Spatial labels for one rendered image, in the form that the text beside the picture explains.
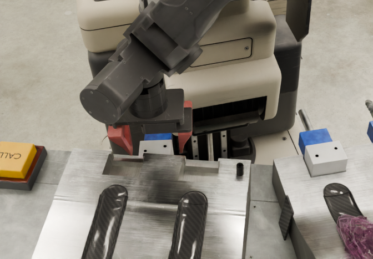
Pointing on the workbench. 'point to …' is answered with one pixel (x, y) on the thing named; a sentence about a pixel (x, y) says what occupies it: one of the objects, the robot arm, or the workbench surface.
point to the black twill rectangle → (286, 217)
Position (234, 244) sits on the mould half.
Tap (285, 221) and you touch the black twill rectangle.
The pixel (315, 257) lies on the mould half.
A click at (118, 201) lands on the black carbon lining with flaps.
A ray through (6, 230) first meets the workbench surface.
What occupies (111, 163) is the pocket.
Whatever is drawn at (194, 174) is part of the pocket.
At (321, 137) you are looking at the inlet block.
